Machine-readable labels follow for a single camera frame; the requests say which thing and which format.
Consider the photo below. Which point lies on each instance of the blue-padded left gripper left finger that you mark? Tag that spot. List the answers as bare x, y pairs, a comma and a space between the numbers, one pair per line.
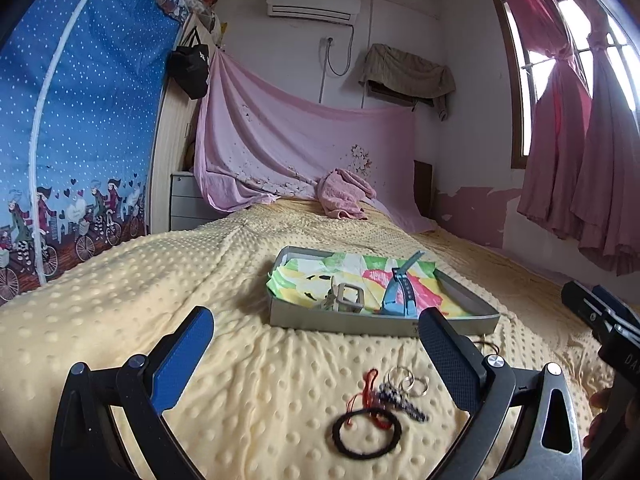
86, 442

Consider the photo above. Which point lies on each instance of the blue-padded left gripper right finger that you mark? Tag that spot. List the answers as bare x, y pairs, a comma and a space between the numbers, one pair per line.
544, 442

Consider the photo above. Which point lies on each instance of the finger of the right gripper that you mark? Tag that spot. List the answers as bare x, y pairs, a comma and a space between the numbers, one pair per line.
580, 300
614, 312

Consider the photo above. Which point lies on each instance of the light blue smart watch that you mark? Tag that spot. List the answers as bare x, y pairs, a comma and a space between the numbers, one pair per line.
399, 298

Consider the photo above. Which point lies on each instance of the silver carabiner bottle opener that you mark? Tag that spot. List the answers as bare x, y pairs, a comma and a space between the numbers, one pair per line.
344, 298

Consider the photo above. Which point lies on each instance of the person's right hand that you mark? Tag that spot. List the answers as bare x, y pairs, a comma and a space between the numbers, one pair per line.
600, 401

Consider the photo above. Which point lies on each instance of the right pink curtain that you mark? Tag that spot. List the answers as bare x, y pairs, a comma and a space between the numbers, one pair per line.
606, 196

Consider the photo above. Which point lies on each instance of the pink curtain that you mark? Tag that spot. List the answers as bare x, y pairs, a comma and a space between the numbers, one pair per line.
606, 196
560, 120

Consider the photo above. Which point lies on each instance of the left pink curtain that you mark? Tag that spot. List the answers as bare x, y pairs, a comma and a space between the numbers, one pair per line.
560, 120

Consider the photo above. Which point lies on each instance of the dark wooden board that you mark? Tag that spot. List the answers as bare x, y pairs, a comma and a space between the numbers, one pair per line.
423, 187

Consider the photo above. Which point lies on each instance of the grey metal tray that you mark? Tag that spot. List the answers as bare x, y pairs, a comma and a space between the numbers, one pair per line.
482, 320

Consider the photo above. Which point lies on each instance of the grey drawer nightstand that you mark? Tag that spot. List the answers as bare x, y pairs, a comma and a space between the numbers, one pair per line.
187, 208

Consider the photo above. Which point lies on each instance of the colourful paper tray liner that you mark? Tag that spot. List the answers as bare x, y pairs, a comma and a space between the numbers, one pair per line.
305, 282

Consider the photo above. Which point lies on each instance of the crumpled pink towel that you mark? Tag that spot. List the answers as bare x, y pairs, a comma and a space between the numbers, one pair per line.
340, 193

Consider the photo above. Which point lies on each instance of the olive cloth covered shelf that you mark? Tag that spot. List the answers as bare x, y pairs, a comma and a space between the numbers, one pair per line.
406, 76

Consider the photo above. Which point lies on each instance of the wooden wardrobe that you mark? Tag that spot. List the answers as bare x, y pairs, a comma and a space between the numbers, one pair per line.
176, 119

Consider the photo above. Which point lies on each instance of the pink hanging bed sheet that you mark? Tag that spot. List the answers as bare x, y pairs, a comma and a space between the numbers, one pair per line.
256, 143

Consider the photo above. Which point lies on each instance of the blue dotted wardrobe cover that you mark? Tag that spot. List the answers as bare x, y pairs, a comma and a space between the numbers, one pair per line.
81, 84

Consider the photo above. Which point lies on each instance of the black hanging bag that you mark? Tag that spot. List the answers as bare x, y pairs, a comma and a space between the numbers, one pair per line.
188, 67

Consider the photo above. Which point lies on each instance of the white air conditioner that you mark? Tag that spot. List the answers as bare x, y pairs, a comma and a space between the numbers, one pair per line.
342, 12

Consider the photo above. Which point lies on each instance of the black braided keychain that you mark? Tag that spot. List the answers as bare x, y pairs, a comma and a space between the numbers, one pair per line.
392, 397

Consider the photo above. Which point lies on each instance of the red cord charm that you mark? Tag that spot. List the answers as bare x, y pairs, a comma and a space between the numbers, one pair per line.
368, 398

